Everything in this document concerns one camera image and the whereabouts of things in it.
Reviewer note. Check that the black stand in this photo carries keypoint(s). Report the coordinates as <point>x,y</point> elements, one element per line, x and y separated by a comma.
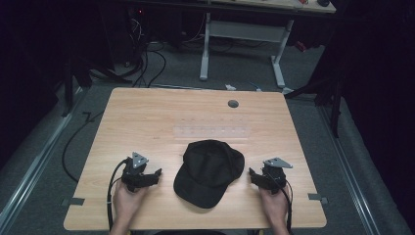
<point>70,88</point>
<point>332,98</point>

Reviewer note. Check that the black baseball cap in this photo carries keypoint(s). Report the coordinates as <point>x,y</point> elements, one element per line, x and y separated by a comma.
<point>208,173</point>

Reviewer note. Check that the metal floor rail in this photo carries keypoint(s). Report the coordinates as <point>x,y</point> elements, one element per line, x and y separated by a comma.
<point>349,169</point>
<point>32,166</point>

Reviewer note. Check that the white scrap on floor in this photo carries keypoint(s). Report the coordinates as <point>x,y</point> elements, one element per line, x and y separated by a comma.
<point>230,87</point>

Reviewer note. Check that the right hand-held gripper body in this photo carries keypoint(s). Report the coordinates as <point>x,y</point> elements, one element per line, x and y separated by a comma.
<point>275,176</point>

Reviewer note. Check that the person's left hand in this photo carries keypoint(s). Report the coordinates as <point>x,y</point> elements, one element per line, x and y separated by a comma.
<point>125,204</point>

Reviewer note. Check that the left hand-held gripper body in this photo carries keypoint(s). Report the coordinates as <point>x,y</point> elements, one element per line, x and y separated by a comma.
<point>134,169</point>

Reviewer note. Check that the grey tape piece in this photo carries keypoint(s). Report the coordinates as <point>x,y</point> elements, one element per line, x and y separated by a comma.
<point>73,201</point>
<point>317,197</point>

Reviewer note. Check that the person's right hand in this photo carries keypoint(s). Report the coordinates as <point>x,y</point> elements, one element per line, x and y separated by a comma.
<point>274,205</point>

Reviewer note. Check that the white-framed desk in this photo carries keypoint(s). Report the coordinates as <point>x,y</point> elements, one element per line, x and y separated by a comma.
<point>243,32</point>

